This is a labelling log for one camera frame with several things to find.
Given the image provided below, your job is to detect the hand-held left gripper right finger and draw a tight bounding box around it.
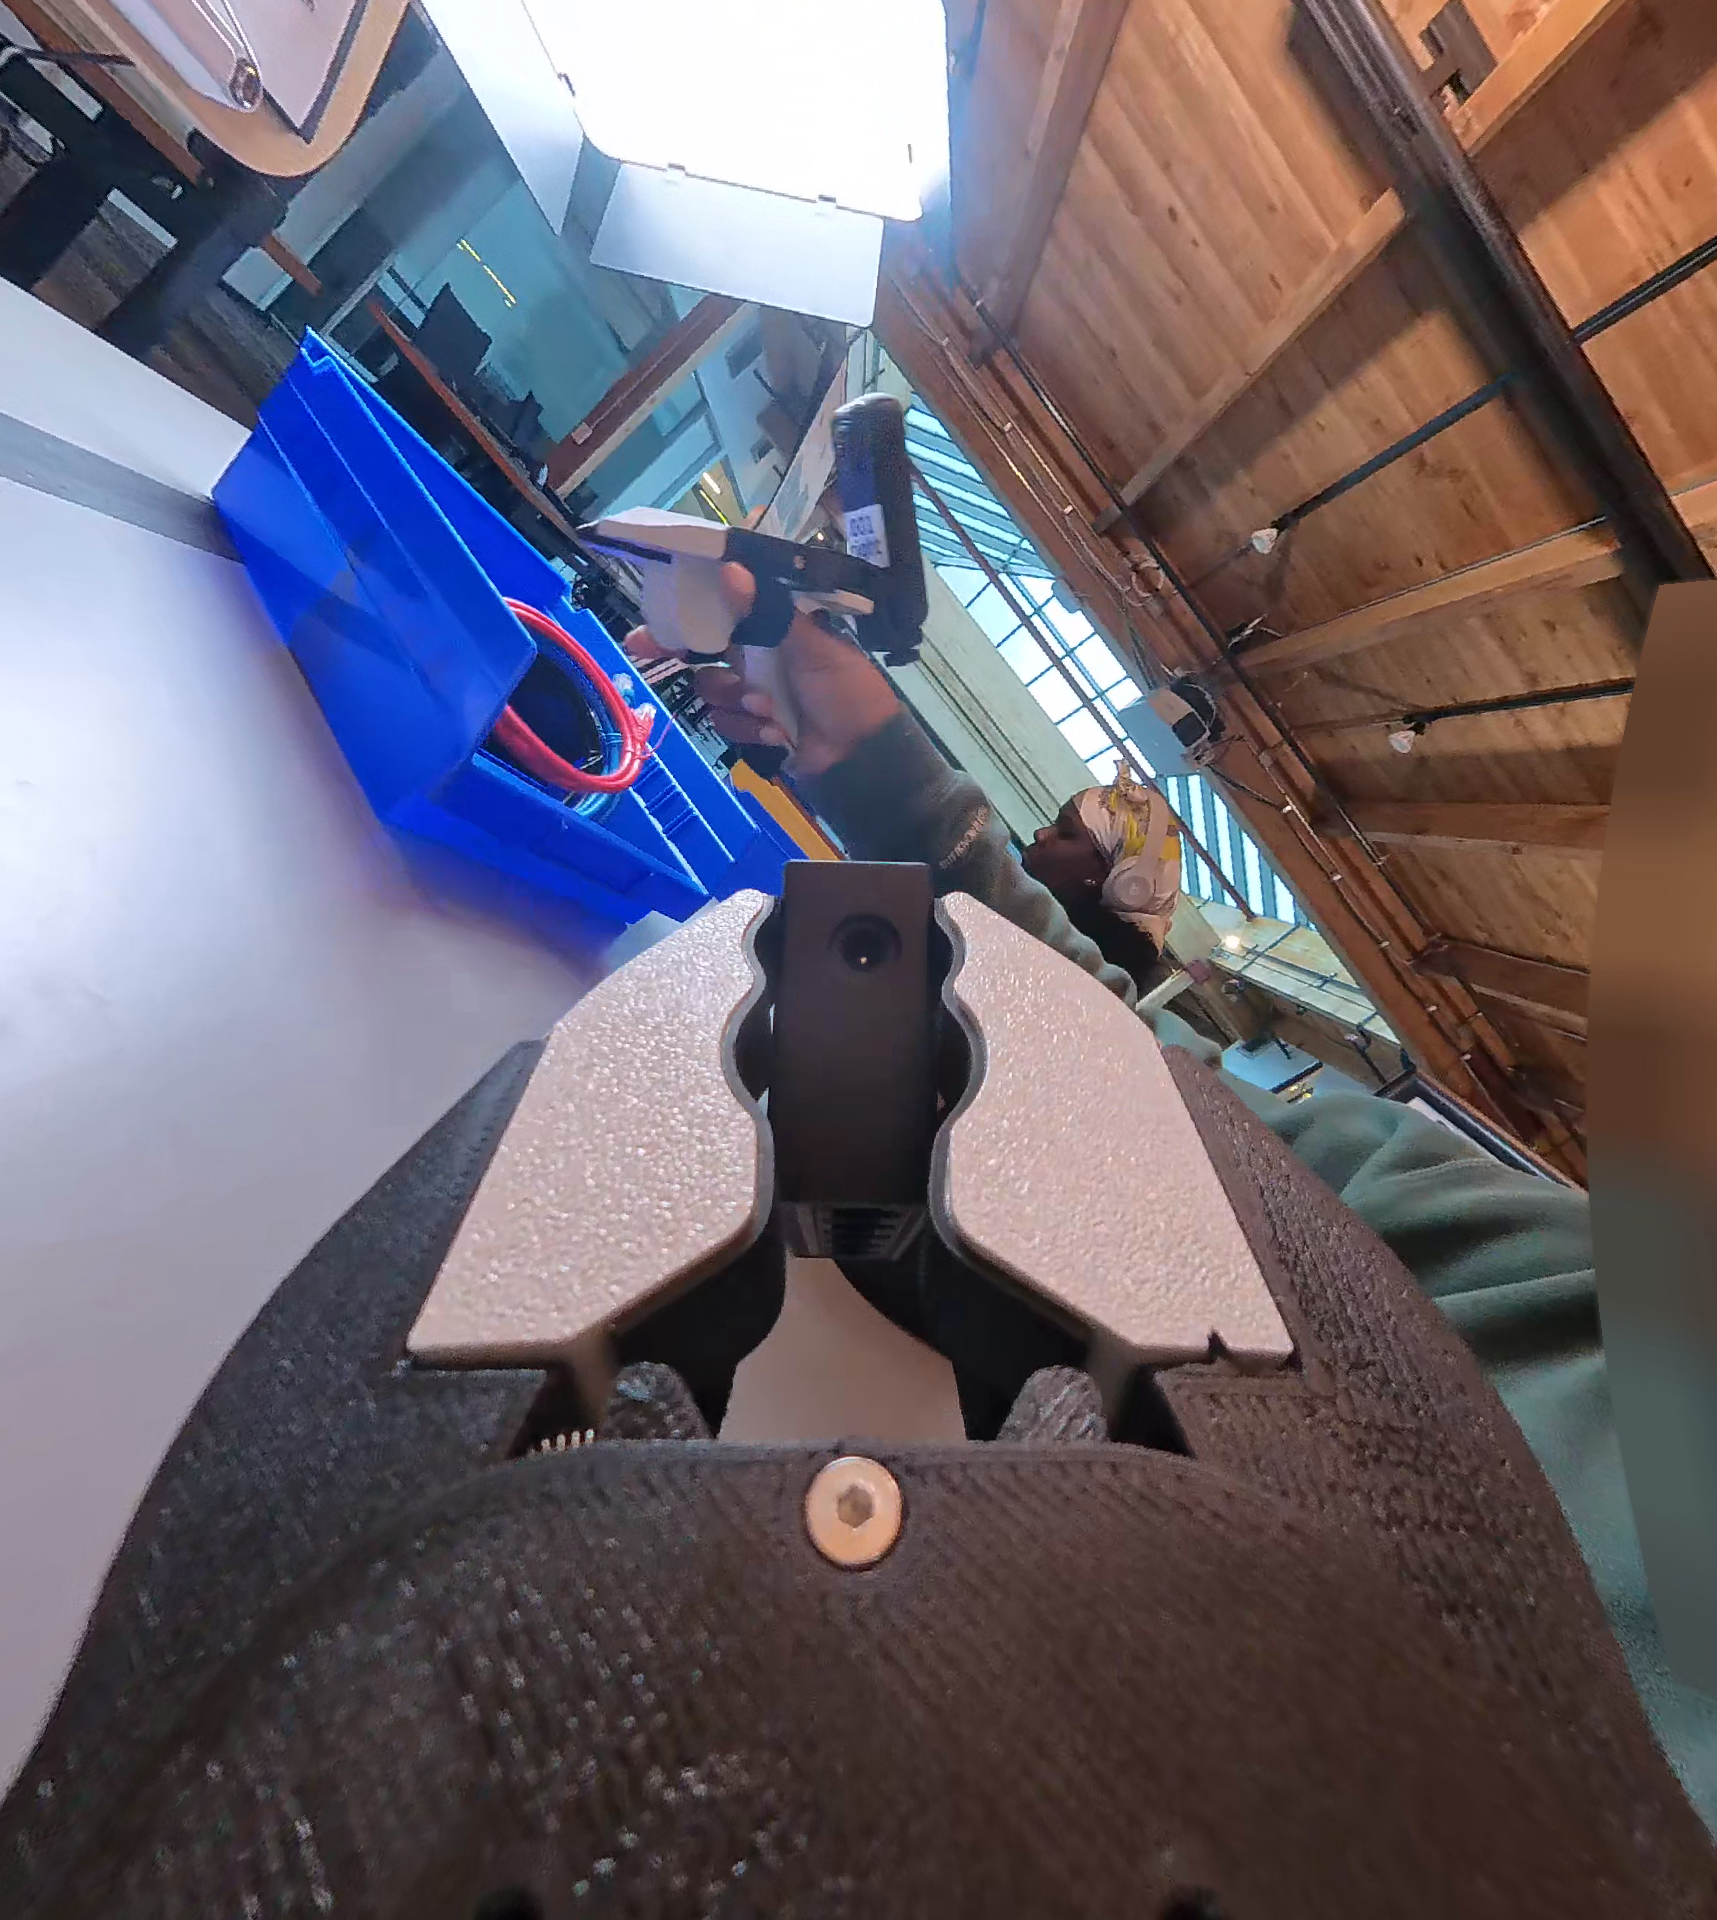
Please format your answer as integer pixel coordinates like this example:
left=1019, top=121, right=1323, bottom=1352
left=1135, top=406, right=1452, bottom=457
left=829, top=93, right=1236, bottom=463
left=930, top=890, right=1299, bottom=1370

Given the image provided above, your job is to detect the narrow blue plastic bin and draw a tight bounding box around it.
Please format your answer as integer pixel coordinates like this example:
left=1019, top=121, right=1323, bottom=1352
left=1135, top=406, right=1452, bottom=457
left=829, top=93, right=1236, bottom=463
left=618, top=630, right=801, bottom=906

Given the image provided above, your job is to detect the wood-edged white table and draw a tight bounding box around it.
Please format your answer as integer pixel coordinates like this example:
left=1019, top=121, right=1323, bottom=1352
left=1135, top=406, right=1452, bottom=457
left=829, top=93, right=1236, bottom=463
left=17, top=0, right=412, bottom=187

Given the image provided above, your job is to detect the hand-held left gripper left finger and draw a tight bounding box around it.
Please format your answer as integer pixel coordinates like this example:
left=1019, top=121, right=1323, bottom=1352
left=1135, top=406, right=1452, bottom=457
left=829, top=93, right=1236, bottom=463
left=403, top=890, right=780, bottom=1370

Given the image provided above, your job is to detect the person's right hand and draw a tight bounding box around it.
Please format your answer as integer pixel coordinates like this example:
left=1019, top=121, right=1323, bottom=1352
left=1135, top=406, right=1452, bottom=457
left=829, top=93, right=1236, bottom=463
left=691, top=637, right=912, bottom=783

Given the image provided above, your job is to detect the ceiling security camera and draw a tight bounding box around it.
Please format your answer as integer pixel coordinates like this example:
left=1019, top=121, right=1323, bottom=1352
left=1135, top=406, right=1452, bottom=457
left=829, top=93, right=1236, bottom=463
left=1140, top=679, right=1235, bottom=770

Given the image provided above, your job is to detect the bright studio light panel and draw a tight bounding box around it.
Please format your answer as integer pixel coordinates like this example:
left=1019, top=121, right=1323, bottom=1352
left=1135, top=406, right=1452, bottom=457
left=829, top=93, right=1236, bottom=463
left=422, top=0, right=951, bottom=328

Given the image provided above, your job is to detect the red ethernet cable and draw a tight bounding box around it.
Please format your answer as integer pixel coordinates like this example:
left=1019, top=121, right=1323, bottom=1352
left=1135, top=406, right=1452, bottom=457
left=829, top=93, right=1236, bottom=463
left=493, top=597, right=651, bottom=792

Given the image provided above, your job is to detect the black ethernet port block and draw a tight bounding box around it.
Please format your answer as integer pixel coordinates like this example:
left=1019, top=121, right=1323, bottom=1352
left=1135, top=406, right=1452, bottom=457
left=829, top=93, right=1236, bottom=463
left=771, top=858, right=941, bottom=1266

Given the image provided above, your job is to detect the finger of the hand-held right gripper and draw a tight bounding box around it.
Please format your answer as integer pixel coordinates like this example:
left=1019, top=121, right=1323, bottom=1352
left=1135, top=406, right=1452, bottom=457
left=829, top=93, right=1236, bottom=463
left=578, top=505, right=742, bottom=568
left=638, top=556, right=749, bottom=662

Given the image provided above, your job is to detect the large blue plastic bin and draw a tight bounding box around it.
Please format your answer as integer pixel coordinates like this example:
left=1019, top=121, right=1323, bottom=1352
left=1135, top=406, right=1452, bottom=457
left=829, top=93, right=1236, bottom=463
left=209, top=327, right=698, bottom=920

